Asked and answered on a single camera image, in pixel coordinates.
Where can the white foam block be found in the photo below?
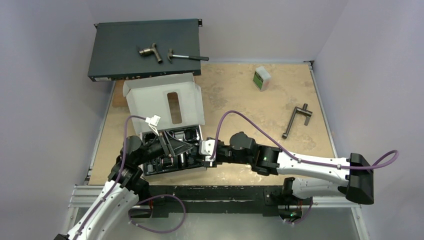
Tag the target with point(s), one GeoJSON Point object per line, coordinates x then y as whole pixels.
{"type": "Point", "coordinates": [261, 78]}

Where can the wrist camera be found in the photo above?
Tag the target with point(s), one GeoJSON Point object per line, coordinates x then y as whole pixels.
{"type": "Point", "coordinates": [153, 123]}
{"type": "Point", "coordinates": [206, 148]}

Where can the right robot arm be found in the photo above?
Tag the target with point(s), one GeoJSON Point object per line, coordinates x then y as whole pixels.
{"type": "Point", "coordinates": [350, 177]}

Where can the dark rack-mount equipment case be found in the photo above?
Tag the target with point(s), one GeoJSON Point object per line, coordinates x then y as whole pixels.
{"type": "Point", "coordinates": [114, 55]}

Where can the black plastic insert tray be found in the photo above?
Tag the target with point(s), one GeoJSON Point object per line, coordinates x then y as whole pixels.
{"type": "Point", "coordinates": [185, 161]}

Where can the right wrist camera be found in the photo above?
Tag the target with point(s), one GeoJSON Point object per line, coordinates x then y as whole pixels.
{"type": "Point", "coordinates": [206, 148]}

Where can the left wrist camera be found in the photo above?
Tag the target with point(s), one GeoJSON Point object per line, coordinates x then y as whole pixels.
{"type": "Point", "coordinates": [153, 123]}

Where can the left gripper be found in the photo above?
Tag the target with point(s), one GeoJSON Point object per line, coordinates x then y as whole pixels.
{"type": "Point", "coordinates": [173, 145]}

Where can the wooden board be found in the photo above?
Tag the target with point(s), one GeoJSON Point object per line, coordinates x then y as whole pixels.
{"type": "Point", "coordinates": [117, 96]}

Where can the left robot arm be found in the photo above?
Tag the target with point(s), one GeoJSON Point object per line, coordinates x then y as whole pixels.
{"type": "Point", "coordinates": [124, 188]}

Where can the small claw hammer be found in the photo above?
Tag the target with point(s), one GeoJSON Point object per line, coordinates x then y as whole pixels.
{"type": "Point", "coordinates": [171, 56]}

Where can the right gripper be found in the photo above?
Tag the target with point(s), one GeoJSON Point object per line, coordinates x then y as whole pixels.
{"type": "Point", "coordinates": [201, 156]}

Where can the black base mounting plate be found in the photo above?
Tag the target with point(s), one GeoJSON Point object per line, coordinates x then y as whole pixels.
{"type": "Point", "coordinates": [265, 200]}

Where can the metal pipe tee fitting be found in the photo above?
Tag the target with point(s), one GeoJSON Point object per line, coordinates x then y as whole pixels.
{"type": "Point", "coordinates": [151, 50]}

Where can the white hair clipper kit box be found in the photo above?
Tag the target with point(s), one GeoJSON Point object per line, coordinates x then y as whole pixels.
{"type": "Point", "coordinates": [170, 110]}

